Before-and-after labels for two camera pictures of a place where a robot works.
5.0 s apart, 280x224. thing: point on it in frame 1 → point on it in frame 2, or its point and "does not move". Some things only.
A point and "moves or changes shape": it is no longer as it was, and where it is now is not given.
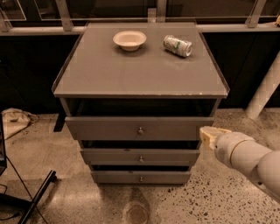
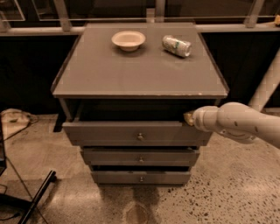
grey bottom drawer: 141,177 does not move
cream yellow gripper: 225,148 → 199,118
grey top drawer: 136,129 moves or changes shape
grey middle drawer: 140,157 does not move
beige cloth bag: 15,120 does not move
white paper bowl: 129,40 does not move
